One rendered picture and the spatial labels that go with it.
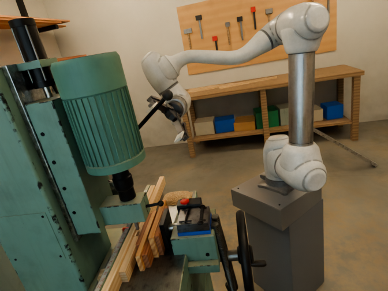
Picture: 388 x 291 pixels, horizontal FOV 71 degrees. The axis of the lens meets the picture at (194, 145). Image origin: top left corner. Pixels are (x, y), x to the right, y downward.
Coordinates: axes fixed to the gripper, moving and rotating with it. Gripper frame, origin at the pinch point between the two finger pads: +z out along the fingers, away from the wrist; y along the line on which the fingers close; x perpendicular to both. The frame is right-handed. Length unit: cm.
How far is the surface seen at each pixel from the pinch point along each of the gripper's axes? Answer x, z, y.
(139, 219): -21.0, 17.5, -15.6
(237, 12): 64, -314, 18
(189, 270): -17.4, 23.6, -36.0
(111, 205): -24.6, 17.0, -6.6
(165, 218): -15.4, 15.8, -21.0
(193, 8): 24, -316, 61
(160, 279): -20.6, 30.4, -28.9
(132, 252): -26.7, 23.7, -20.6
